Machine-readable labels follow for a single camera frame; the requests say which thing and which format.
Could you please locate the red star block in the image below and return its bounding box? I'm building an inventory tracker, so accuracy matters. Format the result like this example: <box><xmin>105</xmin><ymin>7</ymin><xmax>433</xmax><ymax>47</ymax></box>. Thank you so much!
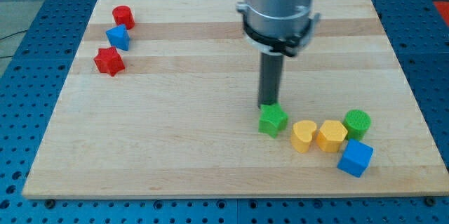
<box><xmin>93</xmin><ymin>46</ymin><xmax>126</xmax><ymax>77</ymax></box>

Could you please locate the yellow heart block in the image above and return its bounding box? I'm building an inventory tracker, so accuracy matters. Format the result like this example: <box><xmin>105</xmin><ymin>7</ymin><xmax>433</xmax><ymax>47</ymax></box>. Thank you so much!
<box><xmin>290</xmin><ymin>120</ymin><xmax>317</xmax><ymax>153</ymax></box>

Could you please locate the red cylinder block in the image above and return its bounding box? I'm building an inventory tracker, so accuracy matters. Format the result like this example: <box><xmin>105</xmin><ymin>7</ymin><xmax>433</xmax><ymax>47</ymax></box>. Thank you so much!
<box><xmin>112</xmin><ymin>6</ymin><xmax>135</xmax><ymax>30</ymax></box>

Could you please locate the blue cube block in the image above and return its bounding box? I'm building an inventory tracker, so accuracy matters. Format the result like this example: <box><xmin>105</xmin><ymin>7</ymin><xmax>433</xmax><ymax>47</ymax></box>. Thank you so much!
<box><xmin>337</xmin><ymin>139</ymin><xmax>374</xmax><ymax>178</ymax></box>

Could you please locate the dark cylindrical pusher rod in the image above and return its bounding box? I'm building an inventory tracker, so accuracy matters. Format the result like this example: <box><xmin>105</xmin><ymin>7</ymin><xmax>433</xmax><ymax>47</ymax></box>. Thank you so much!
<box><xmin>257</xmin><ymin>53</ymin><xmax>283</xmax><ymax>108</ymax></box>

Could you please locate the wooden board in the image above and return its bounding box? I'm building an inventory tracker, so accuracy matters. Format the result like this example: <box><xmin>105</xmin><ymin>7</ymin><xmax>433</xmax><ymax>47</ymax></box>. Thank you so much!
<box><xmin>22</xmin><ymin>0</ymin><xmax>448</xmax><ymax>199</ymax></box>

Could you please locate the green star block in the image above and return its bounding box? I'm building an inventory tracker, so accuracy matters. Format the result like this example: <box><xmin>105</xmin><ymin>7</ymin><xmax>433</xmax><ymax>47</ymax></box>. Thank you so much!
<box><xmin>258</xmin><ymin>103</ymin><xmax>288</xmax><ymax>138</ymax></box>

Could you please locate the yellow hexagon block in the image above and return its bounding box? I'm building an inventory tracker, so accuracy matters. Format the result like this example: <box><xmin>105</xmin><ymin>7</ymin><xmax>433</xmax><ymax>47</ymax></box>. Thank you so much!
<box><xmin>316</xmin><ymin>120</ymin><xmax>348</xmax><ymax>153</ymax></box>

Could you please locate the blue triangle block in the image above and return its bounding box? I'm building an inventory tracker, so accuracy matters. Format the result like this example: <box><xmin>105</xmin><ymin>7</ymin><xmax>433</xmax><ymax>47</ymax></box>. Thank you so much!
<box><xmin>105</xmin><ymin>24</ymin><xmax>130</xmax><ymax>51</ymax></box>

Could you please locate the green cylinder block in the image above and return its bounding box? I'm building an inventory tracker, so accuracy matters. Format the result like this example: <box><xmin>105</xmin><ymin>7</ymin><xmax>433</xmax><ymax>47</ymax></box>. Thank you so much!
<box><xmin>343</xmin><ymin>110</ymin><xmax>371</xmax><ymax>140</ymax></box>

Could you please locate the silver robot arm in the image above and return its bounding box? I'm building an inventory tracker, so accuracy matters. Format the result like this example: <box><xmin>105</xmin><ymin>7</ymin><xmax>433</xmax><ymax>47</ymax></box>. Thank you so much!
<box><xmin>236</xmin><ymin>0</ymin><xmax>320</xmax><ymax>57</ymax></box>

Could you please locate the black cable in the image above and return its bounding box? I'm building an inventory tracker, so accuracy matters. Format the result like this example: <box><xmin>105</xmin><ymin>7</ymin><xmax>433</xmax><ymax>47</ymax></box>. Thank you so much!
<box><xmin>0</xmin><ymin>29</ymin><xmax>28</xmax><ymax>60</ymax></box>

